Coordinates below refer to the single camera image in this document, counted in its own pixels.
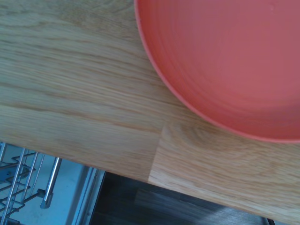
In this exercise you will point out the red round plate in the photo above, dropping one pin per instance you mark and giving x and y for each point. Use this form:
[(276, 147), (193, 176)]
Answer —
[(225, 65)]

